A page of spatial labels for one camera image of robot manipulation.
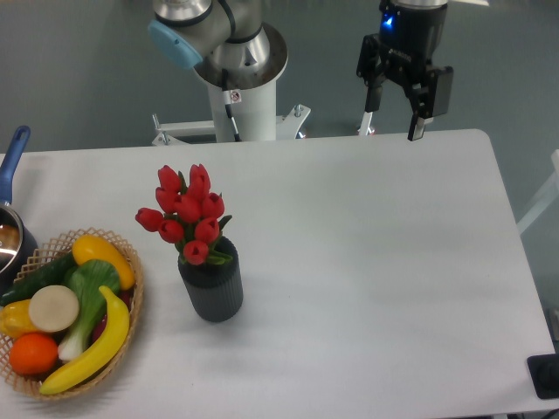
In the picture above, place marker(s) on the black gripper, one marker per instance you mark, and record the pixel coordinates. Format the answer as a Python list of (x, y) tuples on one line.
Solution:
[(401, 52)]

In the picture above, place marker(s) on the green bok choy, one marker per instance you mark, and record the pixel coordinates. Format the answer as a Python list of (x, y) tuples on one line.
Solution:
[(85, 282)]

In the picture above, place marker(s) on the red fruit in basket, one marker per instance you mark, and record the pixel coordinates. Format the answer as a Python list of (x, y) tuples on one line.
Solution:
[(126, 297)]

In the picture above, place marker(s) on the red tulip bouquet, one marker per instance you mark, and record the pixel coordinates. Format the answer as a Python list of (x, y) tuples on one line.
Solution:
[(190, 216)]

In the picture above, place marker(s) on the yellow banana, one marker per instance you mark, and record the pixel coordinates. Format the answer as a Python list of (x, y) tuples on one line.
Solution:
[(102, 351)]

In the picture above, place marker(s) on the black device at edge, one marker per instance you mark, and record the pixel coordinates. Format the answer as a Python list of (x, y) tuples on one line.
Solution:
[(543, 370)]

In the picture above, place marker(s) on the beige round disc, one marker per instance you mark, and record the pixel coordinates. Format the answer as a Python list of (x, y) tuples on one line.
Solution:
[(53, 308)]

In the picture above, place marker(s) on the dark grey ribbed vase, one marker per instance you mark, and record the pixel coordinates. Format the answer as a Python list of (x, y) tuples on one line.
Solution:
[(215, 290)]

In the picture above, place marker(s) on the green cucumber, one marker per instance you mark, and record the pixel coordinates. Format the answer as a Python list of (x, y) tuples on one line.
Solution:
[(52, 273)]

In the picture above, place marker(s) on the blue handled saucepan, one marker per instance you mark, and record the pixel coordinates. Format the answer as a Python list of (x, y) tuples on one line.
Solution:
[(17, 243)]

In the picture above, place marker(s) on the yellow bell pepper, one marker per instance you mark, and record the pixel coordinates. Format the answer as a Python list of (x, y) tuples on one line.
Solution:
[(15, 319)]

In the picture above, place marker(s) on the orange fruit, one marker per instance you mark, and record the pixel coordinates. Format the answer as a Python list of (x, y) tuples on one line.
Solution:
[(33, 353)]

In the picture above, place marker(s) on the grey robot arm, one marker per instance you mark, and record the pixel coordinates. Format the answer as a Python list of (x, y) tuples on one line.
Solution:
[(240, 58)]

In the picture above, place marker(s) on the white frame at right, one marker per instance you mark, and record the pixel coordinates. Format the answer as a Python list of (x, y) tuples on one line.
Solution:
[(541, 199)]

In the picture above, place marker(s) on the woven wicker basket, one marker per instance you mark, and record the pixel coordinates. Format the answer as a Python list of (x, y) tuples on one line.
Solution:
[(56, 248)]

